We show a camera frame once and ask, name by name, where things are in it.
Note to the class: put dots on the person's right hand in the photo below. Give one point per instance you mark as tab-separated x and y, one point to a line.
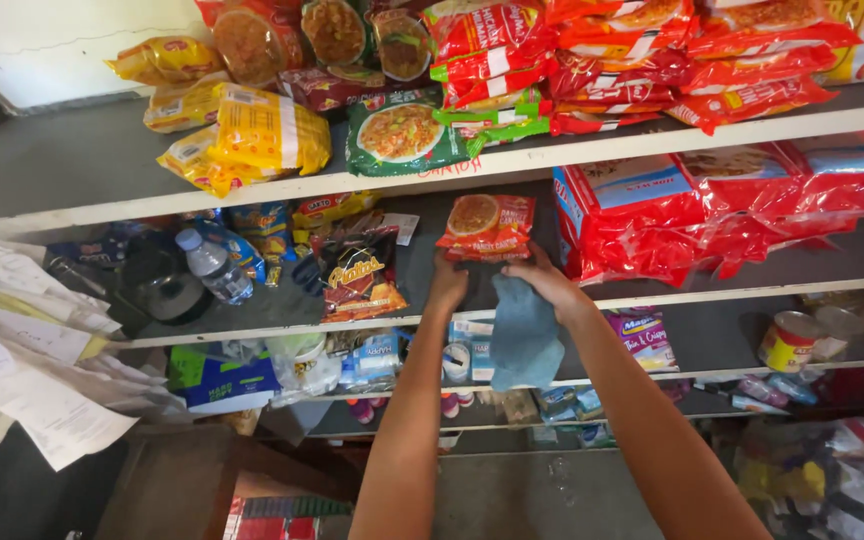
552	285

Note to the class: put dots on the person's left hand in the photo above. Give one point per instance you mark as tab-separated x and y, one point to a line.
448	289

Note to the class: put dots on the person's right fingers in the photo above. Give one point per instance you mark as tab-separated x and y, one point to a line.
533	264

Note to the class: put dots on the person's left fingers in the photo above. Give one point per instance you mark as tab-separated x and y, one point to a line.
441	262

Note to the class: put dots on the blue cleaning cloth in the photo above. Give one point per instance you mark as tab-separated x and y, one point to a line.
523	337

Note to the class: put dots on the black chips bag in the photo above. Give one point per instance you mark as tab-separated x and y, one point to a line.
357	277

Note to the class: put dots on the blue and white carton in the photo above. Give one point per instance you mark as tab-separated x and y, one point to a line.
481	352

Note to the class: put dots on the white cup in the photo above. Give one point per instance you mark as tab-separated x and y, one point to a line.
456	364

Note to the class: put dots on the large red wrapped pack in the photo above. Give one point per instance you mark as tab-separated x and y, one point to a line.
627	217
747	191
852	176

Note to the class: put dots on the white-edged grey shelf unit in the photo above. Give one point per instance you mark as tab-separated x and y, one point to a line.
477	161

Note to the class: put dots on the blue and white boxes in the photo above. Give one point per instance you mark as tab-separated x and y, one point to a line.
373	360

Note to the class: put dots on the yellow snack packet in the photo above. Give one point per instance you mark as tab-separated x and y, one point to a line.
334	208

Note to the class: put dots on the green noodle packet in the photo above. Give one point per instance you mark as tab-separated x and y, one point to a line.
402	135

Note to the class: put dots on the purple snack packet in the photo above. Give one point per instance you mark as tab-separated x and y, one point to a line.
646	341

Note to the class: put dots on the small pink bottle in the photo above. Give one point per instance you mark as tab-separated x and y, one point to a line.
361	410
456	403

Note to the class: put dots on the stack of green noodle packets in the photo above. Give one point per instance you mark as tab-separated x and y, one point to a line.
507	124

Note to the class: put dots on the blue sachet bundle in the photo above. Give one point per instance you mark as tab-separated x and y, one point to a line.
571	405

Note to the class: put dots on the white plastic bag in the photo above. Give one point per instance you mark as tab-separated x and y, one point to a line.
304	371

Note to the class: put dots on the blue snack packet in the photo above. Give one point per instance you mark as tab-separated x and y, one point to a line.
261	225
241	251

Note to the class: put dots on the dark red noodle packet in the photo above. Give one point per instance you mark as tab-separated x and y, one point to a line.
323	86

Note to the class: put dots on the pile of red noodle packets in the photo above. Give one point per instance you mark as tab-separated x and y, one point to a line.
627	67

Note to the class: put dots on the orange bowl-print noodle packet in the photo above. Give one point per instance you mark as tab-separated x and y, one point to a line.
400	45
334	30
252	41

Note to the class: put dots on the clear plastic water bottle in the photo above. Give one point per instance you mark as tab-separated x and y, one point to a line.
214	266

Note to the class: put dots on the blue and green paper ream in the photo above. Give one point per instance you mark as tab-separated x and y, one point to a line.
222	379

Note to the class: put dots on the yellow and red can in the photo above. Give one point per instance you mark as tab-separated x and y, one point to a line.
786	345

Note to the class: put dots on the row of small sachets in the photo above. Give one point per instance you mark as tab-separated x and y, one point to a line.
773	391

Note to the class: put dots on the black pot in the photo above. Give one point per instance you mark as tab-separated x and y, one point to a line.
166	285

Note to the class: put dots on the red carton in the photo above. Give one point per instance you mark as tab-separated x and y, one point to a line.
274	521

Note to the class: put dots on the pale tin can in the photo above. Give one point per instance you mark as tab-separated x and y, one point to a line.
841	330

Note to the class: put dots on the heap of plastic bags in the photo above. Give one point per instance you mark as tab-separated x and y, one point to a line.
829	480

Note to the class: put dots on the heap of white papers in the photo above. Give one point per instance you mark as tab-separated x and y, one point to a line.
34	352

